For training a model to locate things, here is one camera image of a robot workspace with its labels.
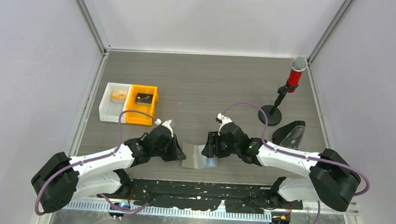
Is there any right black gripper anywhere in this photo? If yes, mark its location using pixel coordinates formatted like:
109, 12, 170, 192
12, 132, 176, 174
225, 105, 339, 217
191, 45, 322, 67
201, 130, 241, 160

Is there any blue grey card holder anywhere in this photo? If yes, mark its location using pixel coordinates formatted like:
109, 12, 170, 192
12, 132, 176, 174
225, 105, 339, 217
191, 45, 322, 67
182, 143, 217, 169

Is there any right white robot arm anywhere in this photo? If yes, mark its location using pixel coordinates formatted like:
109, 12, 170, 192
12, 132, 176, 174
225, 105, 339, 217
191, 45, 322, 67
199, 122, 361, 212

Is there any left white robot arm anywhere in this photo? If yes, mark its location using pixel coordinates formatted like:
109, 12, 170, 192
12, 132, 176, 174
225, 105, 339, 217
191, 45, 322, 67
31, 124, 186, 216

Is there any black card in orange bin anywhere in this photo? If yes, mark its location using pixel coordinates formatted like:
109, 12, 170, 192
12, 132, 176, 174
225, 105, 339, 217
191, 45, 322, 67
135, 93, 153, 106

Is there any tan card in white bin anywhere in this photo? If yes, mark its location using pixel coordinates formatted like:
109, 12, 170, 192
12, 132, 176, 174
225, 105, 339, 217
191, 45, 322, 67
110, 90, 128, 102

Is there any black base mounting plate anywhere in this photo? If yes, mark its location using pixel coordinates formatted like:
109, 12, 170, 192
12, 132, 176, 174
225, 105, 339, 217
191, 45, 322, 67
105, 178, 303, 214

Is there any orange plastic bin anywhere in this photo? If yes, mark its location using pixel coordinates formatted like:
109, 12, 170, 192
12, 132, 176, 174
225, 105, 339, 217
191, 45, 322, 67
124, 84, 159, 126

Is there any white plastic bin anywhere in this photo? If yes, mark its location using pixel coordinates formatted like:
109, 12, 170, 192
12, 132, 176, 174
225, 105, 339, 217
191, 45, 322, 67
99, 82, 132, 123

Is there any black stand with clear plate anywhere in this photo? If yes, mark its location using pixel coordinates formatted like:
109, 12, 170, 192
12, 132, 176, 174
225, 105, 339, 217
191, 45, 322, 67
272, 120, 306, 150

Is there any red microphone on black stand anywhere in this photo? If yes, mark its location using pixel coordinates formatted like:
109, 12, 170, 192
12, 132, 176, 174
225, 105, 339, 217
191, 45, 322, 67
258, 56, 308, 126

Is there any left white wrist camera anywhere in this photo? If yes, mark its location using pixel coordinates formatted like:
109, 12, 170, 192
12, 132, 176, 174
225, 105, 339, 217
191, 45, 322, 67
154, 119, 175, 137

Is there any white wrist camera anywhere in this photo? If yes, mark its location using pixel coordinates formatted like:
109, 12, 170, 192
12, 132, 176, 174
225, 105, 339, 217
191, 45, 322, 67
154, 119, 175, 137
215, 113, 233, 135

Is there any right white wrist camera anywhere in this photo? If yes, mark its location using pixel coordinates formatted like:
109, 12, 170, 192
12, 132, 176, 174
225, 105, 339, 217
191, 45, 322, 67
215, 113, 233, 135

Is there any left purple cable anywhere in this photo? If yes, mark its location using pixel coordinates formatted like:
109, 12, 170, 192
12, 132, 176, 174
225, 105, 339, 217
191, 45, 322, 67
33, 104, 162, 224

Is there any slotted metal rail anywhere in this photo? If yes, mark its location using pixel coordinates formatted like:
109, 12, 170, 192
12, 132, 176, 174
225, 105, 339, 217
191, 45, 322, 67
64, 199, 272, 223

